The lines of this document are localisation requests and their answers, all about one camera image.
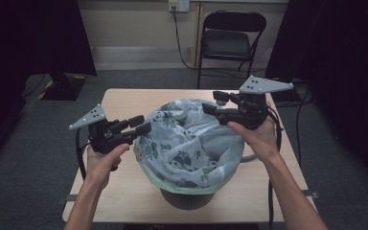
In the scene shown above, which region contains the person's left hand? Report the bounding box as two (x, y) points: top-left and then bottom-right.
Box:
(85, 143), (130, 190)

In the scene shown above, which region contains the black stand base striped tape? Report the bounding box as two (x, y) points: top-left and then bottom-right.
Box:
(36, 72), (87, 102)

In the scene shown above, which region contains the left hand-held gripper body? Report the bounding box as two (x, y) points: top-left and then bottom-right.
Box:
(68, 103), (132, 154)

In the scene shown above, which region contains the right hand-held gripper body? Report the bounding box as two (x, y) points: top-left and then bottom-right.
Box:
(234, 75), (295, 130)

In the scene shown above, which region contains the panda print trash bag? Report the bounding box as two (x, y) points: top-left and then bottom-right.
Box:
(133, 98), (245, 196)

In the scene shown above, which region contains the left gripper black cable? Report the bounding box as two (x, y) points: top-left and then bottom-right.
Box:
(75, 127), (89, 180)

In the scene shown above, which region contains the white wall socket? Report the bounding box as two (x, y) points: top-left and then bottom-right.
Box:
(168, 0), (191, 13)

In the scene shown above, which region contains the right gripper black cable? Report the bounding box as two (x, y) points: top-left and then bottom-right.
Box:
(265, 106), (285, 230)

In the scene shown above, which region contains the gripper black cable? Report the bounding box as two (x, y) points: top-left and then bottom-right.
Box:
(75, 127), (89, 180)
(265, 106), (285, 230)

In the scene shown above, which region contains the dark grey trash bin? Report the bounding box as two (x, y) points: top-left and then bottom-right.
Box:
(159, 186), (217, 211)

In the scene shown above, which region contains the wooden post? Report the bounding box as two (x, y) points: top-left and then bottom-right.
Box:
(191, 1), (205, 69)

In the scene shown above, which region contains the person's right hand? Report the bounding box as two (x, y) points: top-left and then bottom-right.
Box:
(227, 116), (282, 162)

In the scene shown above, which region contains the black curtain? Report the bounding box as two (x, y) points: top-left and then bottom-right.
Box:
(0, 0), (98, 167)
(264, 0), (368, 185)

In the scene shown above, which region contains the black folding chair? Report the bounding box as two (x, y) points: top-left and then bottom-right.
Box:
(196, 10), (267, 90)

